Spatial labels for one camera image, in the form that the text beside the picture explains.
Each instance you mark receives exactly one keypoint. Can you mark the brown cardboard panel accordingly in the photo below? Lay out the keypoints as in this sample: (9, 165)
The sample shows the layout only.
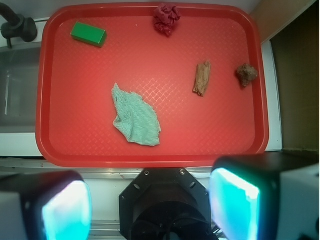
(290, 31)

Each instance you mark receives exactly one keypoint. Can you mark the brown rock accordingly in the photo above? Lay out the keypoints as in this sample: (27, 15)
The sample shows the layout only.
(246, 73)

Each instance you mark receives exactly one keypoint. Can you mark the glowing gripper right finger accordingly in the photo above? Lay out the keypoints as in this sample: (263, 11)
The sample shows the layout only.
(269, 196)

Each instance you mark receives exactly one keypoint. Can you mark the grey sink basin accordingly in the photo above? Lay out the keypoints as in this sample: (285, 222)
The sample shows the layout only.
(19, 72)

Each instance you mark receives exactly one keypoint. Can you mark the grey faucet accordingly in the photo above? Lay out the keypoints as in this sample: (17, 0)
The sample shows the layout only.
(17, 26)

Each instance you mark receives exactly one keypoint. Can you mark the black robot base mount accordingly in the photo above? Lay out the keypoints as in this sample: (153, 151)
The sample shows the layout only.
(165, 204)

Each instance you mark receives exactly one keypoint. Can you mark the red plastic tray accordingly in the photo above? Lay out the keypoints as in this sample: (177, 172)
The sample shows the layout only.
(75, 110)

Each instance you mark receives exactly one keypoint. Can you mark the light green cloth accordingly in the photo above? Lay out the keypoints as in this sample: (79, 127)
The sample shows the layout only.
(135, 119)

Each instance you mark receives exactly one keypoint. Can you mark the red paper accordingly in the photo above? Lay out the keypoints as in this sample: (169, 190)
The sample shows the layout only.
(166, 16)

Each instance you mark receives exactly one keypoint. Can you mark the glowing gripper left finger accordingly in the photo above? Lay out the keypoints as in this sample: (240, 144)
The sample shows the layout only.
(45, 206)

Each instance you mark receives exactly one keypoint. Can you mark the green rectangular block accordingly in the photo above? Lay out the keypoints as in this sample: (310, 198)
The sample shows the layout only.
(89, 34)

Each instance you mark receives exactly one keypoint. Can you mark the brown wood piece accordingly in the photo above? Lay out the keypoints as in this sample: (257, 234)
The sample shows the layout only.
(202, 78)

